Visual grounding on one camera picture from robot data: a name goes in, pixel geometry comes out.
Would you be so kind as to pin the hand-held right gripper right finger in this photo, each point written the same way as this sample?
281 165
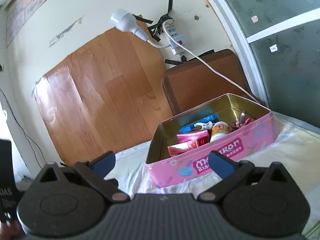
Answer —
221 165

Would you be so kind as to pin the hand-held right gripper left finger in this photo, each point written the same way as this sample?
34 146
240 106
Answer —
105 163

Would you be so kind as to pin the white-lidded orange label bottle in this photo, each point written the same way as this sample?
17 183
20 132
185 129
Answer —
220 130

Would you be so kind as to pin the pink biscuit tin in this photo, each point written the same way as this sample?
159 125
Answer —
250 140

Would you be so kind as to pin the magenta leather wallet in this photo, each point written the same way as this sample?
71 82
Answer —
190 137

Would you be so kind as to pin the red cardboard box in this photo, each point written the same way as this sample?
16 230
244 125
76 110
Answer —
180 148

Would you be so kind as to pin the blue plastic hanger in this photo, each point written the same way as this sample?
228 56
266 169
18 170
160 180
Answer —
210 117

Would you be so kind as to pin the red brown toy figurine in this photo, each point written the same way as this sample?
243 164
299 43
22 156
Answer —
242 120

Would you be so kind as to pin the pastel checked bed sheet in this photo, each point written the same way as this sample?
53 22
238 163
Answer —
287 160

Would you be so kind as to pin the black tape strip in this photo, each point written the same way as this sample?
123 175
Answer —
143 18
175 61
170 3

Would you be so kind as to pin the small window sticker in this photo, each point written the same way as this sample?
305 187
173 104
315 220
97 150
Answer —
255 19
274 48

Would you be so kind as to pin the white power strip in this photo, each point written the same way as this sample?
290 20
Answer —
176 38

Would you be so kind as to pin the white plug-in lamp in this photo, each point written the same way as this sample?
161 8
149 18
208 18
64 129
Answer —
125 20

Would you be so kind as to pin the white framed glass window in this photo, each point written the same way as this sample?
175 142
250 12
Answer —
275 30

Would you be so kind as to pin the wall poster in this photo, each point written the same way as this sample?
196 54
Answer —
25 10

